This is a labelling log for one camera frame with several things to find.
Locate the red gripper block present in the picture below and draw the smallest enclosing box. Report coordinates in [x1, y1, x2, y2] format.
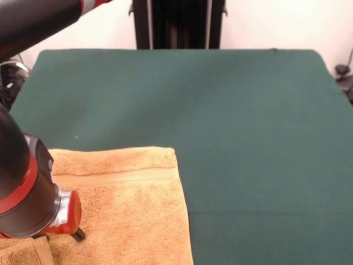
[31, 189, 86, 242]

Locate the orange terry towel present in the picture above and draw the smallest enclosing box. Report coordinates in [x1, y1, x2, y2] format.
[0, 146, 194, 265]

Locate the black equipment pile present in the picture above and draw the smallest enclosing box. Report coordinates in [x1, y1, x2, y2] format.
[0, 57, 30, 111]

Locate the dark green tablecloth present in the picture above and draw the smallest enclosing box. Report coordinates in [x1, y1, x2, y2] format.
[0, 48, 353, 265]

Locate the grey cable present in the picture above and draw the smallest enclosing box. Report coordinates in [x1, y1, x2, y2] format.
[0, 54, 31, 74]

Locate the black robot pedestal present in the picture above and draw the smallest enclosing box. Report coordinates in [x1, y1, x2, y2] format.
[128, 0, 229, 50]

